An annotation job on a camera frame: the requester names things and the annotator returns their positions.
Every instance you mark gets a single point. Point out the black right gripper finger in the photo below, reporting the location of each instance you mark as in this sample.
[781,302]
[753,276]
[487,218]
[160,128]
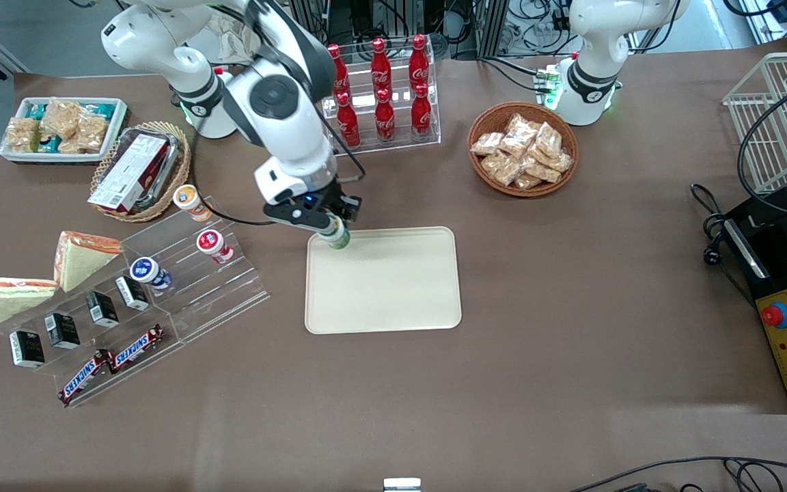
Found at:
[329,225]
[350,212]

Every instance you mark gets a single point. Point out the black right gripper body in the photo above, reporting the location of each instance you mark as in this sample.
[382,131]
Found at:
[334,201]

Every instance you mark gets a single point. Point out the green gum bottle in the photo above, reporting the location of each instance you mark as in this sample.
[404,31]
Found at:
[337,238]

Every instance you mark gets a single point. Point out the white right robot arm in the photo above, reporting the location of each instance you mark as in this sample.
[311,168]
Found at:
[277,102]

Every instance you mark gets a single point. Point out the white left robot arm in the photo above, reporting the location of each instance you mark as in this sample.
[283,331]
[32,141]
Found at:
[598,41]

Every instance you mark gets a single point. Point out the beige plastic tray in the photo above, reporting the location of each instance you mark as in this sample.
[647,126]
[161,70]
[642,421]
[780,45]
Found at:
[383,287]

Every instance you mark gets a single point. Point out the red gum bottle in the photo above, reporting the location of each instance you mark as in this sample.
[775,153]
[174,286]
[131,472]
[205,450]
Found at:
[213,244]

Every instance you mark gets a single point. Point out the orange gum bottle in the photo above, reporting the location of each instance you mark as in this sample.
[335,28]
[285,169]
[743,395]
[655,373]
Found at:
[192,201]

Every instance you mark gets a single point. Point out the blue gum bottle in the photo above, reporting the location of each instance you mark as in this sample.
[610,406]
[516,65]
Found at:
[147,271]

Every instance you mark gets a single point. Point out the clear acrylic bottle rack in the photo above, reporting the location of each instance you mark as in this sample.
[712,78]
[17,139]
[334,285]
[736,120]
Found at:
[366,147]

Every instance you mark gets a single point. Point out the red cola bottle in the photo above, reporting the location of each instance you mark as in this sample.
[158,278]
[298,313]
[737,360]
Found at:
[421,115]
[380,65]
[339,72]
[384,119]
[348,123]
[419,63]

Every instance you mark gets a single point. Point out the clear acrylic stepped display stand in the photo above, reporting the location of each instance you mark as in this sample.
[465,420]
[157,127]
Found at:
[209,301]

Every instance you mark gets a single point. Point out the oval light wicker basket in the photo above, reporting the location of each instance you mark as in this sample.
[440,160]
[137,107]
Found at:
[180,171]

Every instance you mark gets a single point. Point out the clear bagged snack packet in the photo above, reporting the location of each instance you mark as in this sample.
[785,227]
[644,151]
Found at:
[548,140]
[60,117]
[544,171]
[561,162]
[518,135]
[527,181]
[501,169]
[89,133]
[486,143]
[22,133]

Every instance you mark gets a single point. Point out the round brown wicker basket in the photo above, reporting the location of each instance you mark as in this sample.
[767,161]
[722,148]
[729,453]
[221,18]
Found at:
[486,119]

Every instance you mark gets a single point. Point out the black plastic food container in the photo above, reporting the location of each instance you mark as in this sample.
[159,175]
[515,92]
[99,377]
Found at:
[169,154]

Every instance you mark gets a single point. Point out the crumpled beige cloth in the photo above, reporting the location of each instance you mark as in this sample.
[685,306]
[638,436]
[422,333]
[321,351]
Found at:
[229,37]

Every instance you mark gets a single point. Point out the red and white carton box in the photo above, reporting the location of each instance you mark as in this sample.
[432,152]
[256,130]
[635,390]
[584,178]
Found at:
[130,174]

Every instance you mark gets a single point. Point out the small black carton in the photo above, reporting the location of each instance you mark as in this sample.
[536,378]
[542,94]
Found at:
[102,309]
[62,331]
[132,294]
[27,348]

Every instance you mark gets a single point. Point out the white rectangular bin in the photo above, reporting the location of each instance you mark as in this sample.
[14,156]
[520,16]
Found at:
[117,119]

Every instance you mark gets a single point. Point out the snickers chocolate bar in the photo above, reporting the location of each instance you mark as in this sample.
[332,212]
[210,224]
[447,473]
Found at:
[135,348]
[83,378]

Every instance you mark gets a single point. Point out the teal snack packet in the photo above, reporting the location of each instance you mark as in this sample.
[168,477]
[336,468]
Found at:
[101,109]
[36,111]
[50,145]

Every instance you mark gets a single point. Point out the triangular packaged sandwich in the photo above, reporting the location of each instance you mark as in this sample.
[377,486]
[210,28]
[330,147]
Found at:
[4,301]
[83,260]

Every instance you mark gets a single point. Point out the red emergency stop button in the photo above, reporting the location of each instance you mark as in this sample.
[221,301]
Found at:
[776,315]

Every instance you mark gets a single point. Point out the black and yellow control box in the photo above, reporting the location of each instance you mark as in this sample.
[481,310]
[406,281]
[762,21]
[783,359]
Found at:
[786,273]

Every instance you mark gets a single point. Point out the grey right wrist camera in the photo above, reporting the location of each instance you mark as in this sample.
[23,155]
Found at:
[294,215]

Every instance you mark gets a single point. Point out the aluminium frame rack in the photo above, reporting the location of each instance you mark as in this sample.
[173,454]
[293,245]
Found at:
[489,27]

